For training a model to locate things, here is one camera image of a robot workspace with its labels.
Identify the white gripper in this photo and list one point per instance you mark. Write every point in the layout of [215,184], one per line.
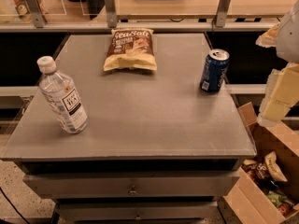
[290,36]

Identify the blue pepsi can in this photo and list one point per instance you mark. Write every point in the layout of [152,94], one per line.
[215,68]

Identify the brown snack bag in box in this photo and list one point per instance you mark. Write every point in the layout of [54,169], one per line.
[255,170]

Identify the cream snack bag in box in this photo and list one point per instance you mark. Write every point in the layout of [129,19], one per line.
[273,168]

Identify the green snack bag in box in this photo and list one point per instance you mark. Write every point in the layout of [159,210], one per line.
[275,198]

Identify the brown sea salt chip bag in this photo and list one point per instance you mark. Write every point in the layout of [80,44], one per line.
[130,48]

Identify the cardboard box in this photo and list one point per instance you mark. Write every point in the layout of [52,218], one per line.
[267,191]

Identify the grey drawer cabinet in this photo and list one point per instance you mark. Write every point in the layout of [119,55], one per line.
[137,121]

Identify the upper grey drawer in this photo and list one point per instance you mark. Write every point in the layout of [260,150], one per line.
[139,184]

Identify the grey drawer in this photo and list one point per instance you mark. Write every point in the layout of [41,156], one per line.
[139,184]
[135,211]

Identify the clear tea bottle white cap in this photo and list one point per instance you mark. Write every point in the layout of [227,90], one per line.
[61,94]

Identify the lower grey drawer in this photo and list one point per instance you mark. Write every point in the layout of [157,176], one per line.
[135,211]

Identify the colourful poster behind glass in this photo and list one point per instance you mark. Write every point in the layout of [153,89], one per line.
[17,11]

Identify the right metal bracket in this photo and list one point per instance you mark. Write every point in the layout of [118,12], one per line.
[221,14]

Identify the metal bracket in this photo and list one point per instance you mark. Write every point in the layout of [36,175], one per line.
[36,13]
[112,19]
[221,14]

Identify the middle metal bracket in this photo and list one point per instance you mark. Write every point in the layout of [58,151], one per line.
[112,19]

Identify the left metal bracket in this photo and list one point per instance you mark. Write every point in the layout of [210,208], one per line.
[36,13]

